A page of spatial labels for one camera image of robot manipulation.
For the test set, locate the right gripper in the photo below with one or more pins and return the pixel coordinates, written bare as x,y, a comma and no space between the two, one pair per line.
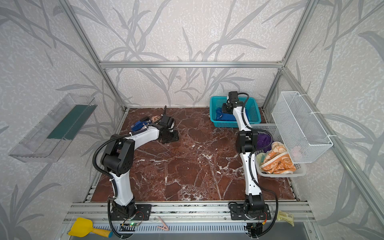
227,109

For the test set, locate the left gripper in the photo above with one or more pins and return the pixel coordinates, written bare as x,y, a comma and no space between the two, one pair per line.
169,135

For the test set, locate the blue towel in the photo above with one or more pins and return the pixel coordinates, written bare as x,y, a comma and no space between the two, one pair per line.
221,116

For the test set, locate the purple cloth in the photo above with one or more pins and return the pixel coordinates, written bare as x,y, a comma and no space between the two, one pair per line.
264,142

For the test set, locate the orange patterned towel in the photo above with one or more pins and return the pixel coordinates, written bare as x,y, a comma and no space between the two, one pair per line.
278,161

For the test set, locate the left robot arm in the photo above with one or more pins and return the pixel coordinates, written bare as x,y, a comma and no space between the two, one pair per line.
115,157

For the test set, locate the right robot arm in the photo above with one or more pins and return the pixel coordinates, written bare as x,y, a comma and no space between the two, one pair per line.
246,146

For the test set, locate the beige rubber bands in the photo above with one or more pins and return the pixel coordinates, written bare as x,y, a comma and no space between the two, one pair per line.
155,118

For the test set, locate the teal plastic basket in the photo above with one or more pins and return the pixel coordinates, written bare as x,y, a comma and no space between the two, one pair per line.
252,112

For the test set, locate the white plastic laundry basket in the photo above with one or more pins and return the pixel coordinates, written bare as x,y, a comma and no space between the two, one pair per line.
273,130

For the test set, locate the pink clothespin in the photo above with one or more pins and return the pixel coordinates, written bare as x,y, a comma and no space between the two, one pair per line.
164,226

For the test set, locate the yellow label tag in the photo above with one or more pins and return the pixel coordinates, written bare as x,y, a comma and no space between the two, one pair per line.
286,217

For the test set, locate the yellow plastic scoop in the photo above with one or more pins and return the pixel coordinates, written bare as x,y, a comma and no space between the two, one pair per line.
82,227

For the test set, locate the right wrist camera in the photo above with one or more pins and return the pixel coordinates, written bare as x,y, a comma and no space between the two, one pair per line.
233,97

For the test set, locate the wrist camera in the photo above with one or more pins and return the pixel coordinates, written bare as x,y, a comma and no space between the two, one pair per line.
233,97
167,122

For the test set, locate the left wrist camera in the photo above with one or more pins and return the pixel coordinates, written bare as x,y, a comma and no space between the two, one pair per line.
167,122

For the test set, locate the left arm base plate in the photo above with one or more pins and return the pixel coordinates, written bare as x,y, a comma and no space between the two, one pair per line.
140,212

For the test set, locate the white wire mesh basket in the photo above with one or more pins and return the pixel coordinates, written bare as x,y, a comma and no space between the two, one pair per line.
303,135

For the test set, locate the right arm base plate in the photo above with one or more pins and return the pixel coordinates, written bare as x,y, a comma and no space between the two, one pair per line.
244,211

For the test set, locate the clear plastic wall shelf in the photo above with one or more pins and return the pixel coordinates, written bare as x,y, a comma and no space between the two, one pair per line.
50,138

